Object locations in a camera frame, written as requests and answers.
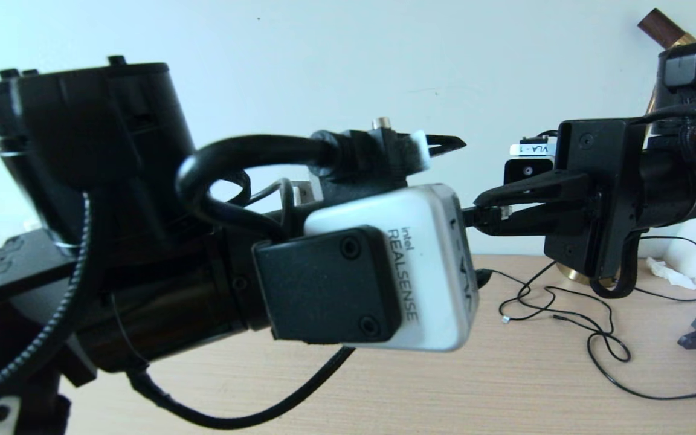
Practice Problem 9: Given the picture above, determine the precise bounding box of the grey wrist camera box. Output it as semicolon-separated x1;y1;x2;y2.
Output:
503;138;558;185

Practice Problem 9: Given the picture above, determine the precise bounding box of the black three-head charging cable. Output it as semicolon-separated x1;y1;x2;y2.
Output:
490;270;616;337

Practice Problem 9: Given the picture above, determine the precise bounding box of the white power adapter plug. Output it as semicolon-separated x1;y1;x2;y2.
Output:
304;183;480;352

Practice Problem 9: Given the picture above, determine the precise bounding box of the brass desk lamp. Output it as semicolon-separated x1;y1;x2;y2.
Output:
556;8;696;285

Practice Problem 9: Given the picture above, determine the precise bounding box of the crumpled white tissue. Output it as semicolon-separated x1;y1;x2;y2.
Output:
645;256;696;291

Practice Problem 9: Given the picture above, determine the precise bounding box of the long black table cable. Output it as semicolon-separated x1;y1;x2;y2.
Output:
462;204;513;235

